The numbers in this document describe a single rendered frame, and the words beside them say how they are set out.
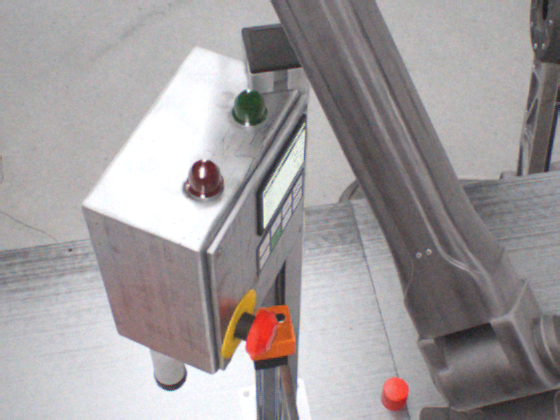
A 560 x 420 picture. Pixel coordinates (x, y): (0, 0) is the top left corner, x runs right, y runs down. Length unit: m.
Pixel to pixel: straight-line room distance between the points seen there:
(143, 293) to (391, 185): 0.23
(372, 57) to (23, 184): 2.07
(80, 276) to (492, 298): 0.89
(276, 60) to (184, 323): 0.21
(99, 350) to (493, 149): 1.55
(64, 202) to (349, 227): 1.24
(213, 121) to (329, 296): 0.70
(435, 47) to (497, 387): 2.29
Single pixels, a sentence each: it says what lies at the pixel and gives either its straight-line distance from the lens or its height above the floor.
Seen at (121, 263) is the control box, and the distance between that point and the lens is 0.71.
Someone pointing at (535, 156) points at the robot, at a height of 0.53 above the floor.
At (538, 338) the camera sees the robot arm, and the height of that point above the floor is 1.48.
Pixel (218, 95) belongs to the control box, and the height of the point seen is 1.47.
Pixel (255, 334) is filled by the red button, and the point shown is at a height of 1.34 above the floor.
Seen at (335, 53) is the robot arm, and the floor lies 1.60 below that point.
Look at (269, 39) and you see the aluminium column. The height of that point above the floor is 1.50.
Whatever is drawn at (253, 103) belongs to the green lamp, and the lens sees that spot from 0.68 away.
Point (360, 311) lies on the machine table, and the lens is 1.35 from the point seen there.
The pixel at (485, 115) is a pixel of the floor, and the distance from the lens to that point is 2.72.
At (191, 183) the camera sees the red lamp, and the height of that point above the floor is 1.49.
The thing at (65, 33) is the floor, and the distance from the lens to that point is 2.94.
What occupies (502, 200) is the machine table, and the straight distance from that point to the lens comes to 1.49.
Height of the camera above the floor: 2.01
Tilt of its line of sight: 55 degrees down
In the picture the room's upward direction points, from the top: straight up
